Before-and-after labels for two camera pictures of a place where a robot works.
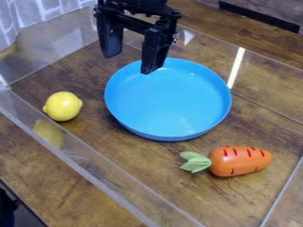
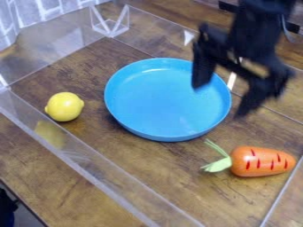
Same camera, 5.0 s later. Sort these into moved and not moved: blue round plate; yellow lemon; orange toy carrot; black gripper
Moved: orange toy carrot; black gripper
Not moved: yellow lemon; blue round plate
